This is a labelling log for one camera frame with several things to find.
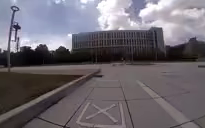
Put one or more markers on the large glass office building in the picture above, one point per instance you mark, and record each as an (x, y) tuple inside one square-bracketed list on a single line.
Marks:
[(120, 41)]

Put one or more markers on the grey paved plaza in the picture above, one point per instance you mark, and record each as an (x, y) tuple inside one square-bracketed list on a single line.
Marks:
[(140, 90)]

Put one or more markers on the white painted cross box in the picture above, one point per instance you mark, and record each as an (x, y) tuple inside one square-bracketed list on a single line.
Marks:
[(103, 111)]

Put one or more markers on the row of dark trees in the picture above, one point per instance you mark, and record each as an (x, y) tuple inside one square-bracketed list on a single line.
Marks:
[(40, 55)]

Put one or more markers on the grey concrete kerb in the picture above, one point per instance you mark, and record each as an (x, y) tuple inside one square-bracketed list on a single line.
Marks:
[(40, 101)]

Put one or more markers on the dark grass field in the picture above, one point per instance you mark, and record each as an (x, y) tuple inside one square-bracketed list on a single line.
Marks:
[(13, 88)]

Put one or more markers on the dark building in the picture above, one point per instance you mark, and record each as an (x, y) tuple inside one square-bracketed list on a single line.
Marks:
[(193, 48)]

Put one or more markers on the tall lamp pole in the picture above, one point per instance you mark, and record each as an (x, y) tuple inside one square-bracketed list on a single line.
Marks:
[(10, 36)]

